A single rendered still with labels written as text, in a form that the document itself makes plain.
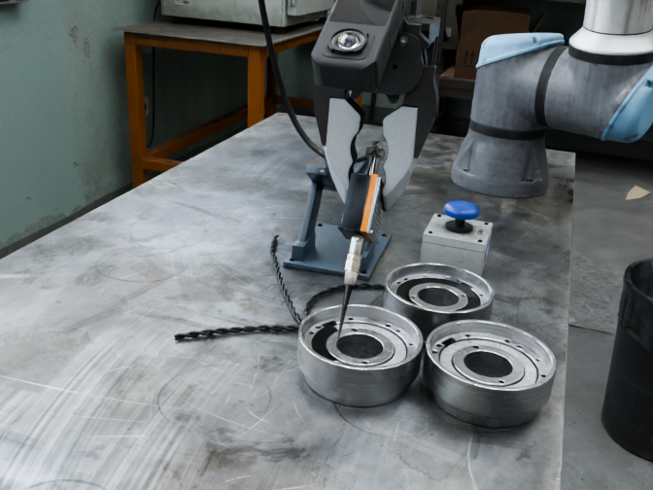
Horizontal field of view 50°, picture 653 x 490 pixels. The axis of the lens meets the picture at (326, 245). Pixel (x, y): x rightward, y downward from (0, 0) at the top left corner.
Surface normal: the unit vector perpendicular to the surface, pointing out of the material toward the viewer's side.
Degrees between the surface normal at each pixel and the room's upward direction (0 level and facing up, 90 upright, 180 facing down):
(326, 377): 90
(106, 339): 0
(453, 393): 90
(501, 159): 73
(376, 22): 31
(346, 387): 90
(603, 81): 99
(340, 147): 90
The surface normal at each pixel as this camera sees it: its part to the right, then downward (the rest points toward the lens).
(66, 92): 0.95, 0.18
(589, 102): -0.65, 0.42
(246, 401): 0.06, -0.91
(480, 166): -0.64, -0.03
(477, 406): -0.33, 0.37
